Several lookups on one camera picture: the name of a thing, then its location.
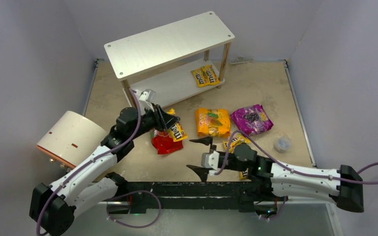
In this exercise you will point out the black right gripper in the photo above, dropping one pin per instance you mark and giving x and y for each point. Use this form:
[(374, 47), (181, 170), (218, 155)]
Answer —
[(232, 161)]

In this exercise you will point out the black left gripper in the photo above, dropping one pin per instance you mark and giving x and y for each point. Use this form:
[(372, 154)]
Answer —
[(160, 116)]

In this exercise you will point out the yellow m&m's bag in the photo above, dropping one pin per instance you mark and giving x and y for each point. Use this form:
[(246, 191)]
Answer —
[(200, 78), (177, 133), (210, 75), (235, 141), (243, 175)]

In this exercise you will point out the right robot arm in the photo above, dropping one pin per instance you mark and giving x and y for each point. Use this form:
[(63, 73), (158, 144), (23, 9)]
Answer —
[(339, 186)]

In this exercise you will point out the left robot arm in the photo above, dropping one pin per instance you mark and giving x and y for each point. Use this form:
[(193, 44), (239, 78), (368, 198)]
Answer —
[(54, 207)]

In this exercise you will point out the white two-tier shelf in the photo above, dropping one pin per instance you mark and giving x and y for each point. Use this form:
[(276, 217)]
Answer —
[(152, 49)]

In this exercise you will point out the red assorted gummy bag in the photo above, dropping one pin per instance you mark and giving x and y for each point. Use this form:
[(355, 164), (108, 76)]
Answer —
[(163, 143)]

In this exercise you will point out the orange mango gummy bag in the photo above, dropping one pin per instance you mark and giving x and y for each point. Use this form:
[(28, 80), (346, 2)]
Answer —
[(213, 123)]

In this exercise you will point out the purple grape gummy bag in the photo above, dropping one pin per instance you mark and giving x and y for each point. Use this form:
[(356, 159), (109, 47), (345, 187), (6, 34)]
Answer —
[(251, 120)]

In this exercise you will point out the clear plastic cup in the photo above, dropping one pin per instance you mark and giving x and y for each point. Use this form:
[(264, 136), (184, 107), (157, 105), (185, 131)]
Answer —
[(282, 144)]

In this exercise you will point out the white cylinder container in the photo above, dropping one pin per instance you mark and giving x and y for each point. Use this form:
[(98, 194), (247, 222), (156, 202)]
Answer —
[(71, 139)]

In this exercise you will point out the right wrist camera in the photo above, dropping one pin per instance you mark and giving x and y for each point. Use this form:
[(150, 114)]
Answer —
[(210, 161)]

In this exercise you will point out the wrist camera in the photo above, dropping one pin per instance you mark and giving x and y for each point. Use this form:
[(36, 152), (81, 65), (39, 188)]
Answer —
[(210, 161), (145, 99)]

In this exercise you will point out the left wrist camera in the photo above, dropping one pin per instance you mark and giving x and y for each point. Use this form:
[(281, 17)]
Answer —
[(145, 99)]

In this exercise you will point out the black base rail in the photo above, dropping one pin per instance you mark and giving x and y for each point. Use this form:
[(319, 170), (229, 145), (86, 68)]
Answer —
[(240, 196)]

